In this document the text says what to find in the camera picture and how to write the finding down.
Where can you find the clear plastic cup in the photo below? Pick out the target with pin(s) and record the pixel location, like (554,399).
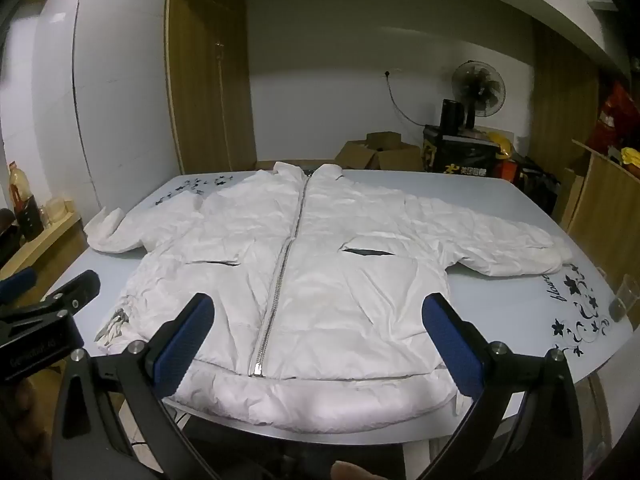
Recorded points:
(622,300)

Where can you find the tall wooden panel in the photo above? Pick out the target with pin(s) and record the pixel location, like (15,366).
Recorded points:
(565,110)

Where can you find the wooden wardrobe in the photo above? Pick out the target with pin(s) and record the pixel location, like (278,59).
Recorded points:
(210,85)

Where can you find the white padded zip jacket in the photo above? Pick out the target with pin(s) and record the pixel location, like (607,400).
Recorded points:
(340,280)

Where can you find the light wooden cabinet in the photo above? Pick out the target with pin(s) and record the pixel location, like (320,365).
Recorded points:
(605,205)

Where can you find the red box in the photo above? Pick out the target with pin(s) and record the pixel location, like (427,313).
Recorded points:
(509,169)

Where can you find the open cardboard box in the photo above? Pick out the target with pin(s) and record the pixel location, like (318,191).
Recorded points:
(380,152)

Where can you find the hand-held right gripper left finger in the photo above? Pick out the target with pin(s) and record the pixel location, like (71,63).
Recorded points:
(184,347)

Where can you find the black kettle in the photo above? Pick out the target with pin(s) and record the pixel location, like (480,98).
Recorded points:
(452,117)

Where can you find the clear jar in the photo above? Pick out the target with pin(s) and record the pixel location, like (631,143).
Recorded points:
(57,210)

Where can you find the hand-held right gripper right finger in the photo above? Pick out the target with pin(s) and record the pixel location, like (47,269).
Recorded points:
(450,347)

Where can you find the black box with yellow print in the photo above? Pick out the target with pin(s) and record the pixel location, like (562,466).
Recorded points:
(460,157)

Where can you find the red snack bag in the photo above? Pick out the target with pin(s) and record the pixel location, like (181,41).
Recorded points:
(612,115)

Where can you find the yellow helmet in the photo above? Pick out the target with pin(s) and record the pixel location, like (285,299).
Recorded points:
(501,144)

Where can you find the black bag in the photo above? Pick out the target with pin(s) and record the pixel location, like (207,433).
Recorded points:
(540,185)

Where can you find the black standing fan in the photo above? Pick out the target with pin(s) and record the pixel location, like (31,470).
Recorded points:
(477,85)

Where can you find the yellow packet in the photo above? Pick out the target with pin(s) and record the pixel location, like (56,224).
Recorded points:
(631,160)

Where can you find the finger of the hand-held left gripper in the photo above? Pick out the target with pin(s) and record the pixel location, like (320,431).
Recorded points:
(17,285)
(82,285)

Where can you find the wooden side shelf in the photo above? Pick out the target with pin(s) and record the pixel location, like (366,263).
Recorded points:
(45,247)

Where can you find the brown sauce bottle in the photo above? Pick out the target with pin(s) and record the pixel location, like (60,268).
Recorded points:
(24,200)

